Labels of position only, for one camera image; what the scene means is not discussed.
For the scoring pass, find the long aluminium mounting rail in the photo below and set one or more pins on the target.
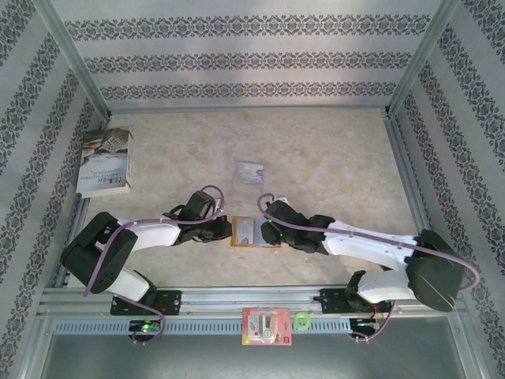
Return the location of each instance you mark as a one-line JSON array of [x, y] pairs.
[[244, 298]]

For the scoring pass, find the white VIP card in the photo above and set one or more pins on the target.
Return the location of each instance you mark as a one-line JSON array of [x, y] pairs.
[[245, 231]]

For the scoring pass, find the clear plastic card sleeve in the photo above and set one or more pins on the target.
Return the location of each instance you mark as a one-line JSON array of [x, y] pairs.
[[249, 172]]

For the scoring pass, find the orange leather card holder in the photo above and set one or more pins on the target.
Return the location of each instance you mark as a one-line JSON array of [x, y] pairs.
[[256, 233]]

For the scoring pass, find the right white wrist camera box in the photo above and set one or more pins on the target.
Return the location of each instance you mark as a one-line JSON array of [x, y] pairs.
[[281, 200]]

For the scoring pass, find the red blister pack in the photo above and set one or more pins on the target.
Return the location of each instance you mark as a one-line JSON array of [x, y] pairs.
[[266, 327]]

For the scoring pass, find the aluminium side rail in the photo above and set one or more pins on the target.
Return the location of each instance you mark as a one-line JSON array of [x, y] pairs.
[[83, 207], [406, 166]]

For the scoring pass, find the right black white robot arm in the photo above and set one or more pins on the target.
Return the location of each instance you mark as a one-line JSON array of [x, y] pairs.
[[430, 276]]

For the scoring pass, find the white paperback book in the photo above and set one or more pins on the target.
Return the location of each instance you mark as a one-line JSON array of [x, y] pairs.
[[104, 166]]

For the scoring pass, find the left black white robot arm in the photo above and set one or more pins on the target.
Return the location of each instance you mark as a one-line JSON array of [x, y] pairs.
[[102, 252]]

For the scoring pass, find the aluminium frame post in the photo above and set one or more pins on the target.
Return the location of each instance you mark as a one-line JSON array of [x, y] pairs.
[[421, 59], [79, 59]]

